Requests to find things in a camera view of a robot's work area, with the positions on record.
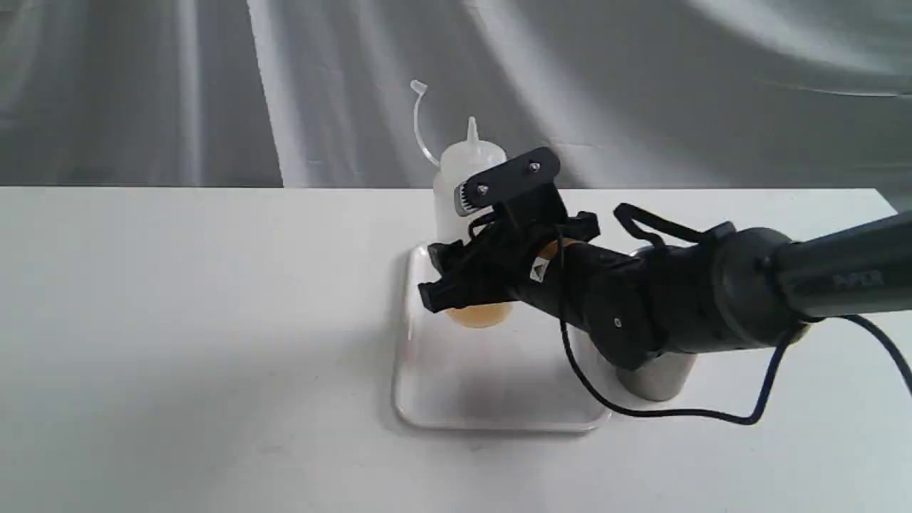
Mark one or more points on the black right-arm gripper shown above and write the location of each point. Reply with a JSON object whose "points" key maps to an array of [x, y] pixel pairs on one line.
{"points": [[527, 214]]}

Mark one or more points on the stainless steel cup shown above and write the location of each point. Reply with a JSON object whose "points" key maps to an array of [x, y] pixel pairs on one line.
{"points": [[663, 376]]}

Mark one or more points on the white rectangular plastic tray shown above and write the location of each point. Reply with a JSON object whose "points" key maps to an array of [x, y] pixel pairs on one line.
{"points": [[513, 376]]}

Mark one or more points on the clear plastic squeeze bottle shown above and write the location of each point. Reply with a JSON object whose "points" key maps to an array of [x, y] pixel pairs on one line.
{"points": [[458, 162]]}

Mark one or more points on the grey backdrop cloth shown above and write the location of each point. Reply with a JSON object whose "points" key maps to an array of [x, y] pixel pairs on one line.
{"points": [[637, 94]]}

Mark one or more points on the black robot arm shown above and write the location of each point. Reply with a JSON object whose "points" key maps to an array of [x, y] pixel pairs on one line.
{"points": [[687, 292]]}

